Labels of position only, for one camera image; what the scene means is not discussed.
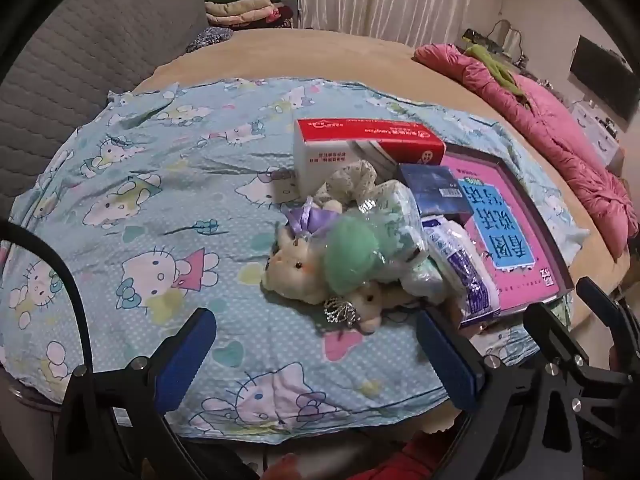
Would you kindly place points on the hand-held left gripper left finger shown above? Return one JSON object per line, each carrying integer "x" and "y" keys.
{"x": 185, "y": 355}

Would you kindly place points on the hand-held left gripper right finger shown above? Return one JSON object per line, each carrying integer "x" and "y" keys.
{"x": 445, "y": 360}

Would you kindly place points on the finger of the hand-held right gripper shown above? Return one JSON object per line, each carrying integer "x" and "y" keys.
{"x": 547, "y": 332}
{"x": 620, "y": 330}

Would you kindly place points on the white purple tissue packet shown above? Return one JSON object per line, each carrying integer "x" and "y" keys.
{"x": 470, "y": 280}

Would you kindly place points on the small beige plush toy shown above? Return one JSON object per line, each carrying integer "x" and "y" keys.
{"x": 370, "y": 305}

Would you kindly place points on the silver toy crown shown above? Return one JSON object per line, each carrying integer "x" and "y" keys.
{"x": 342, "y": 312}

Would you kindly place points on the cream floral cloth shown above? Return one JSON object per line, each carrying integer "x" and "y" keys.
{"x": 350, "y": 175}

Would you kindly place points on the red garment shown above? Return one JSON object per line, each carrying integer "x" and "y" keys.
{"x": 400, "y": 465}

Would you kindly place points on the pink and blue book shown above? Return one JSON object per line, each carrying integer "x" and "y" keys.
{"x": 500, "y": 225}

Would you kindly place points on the green fluffy ball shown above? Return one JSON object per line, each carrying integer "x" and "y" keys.
{"x": 350, "y": 255}

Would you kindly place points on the cat print blue sheet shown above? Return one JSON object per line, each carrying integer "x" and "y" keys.
{"x": 150, "y": 210}

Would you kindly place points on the dark blue small box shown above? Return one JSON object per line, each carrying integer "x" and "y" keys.
{"x": 435, "y": 187}

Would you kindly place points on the white dresser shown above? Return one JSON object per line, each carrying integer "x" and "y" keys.
{"x": 595, "y": 135}

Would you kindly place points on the pink quilt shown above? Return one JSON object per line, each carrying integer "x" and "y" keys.
{"x": 550, "y": 125}

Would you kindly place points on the red and white tissue box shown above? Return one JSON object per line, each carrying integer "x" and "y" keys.
{"x": 360, "y": 135}

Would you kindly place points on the green garment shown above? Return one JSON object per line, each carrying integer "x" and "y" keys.
{"x": 492, "y": 62}

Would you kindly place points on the small arched mirror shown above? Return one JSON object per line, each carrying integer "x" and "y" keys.
{"x": 510, "y": 40}

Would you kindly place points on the small black box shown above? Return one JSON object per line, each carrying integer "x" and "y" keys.
{"x": 475, "y": 37}

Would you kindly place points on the grey quilted headboard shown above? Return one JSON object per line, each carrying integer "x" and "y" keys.
{"x": 75, "y": 60}

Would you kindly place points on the dark floral pillow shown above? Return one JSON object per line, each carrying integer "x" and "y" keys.
{"x": 210, "y": 39}

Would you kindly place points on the beige bed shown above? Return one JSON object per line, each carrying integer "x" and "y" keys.
{"x": 325, "y": 55}

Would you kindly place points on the stack of folded clothes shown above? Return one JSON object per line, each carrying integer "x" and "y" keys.
{"x": 240, "y": 7}

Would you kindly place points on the black wall television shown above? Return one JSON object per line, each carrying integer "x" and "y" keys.
{"x": 600, "y": 77}

